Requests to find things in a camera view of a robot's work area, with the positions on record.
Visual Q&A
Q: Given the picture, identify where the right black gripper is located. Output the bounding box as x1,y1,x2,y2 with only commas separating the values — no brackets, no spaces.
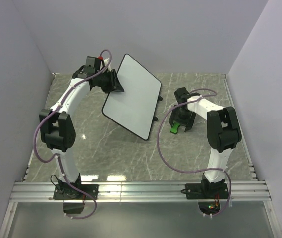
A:
169,105,197,132

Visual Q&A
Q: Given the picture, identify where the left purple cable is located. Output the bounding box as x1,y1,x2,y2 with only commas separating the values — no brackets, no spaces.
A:
33,49,113,220

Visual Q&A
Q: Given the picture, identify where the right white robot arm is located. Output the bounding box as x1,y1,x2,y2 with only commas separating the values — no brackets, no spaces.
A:
169,93,242,198

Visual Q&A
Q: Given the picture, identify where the white whiteboard black frame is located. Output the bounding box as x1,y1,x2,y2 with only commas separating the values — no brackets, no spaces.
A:
101,54,162,141

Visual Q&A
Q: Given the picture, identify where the purple cable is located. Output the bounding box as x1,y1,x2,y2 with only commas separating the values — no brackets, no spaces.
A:
33,49,113,220
156,89,231,219

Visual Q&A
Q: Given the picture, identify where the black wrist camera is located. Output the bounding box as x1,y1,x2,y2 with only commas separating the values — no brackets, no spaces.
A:
85,56,102,74
174,87,190,106

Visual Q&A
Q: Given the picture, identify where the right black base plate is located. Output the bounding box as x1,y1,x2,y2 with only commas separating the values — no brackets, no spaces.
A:
180,179,229,200

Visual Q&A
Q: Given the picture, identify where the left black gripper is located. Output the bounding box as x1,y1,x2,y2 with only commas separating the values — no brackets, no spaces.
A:
96,69,125,94

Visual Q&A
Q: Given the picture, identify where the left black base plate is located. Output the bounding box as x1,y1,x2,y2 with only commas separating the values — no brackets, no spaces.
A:
53,183,99,200

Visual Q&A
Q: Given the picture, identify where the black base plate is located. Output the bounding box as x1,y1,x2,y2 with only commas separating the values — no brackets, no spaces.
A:
53,183,99,200
180,179,229,200

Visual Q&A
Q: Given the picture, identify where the aluminium front rail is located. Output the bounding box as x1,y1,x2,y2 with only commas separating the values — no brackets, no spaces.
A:
9,180,271,202

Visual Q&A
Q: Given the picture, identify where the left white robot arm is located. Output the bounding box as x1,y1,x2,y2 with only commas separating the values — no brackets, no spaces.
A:
34,66,124,199

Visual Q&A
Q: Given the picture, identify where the green whiteboard eraser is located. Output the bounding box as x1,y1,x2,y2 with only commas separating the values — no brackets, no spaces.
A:
170,122,181,134

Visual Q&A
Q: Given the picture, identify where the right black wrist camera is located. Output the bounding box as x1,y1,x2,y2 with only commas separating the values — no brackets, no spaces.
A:
174,87,190,106

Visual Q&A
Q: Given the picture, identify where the aluminium right side rail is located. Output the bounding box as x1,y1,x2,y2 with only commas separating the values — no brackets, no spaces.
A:
221,74,261,181

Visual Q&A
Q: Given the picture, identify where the aluminium rail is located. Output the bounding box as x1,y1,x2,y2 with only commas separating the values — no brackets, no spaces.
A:
9,180,271,202
221,74,261,181

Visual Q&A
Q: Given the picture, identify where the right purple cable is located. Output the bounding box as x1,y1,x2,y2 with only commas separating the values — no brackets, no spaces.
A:
156,89,231,219

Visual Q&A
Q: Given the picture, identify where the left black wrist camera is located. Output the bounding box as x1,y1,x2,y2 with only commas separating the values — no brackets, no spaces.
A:
85,56,102,74

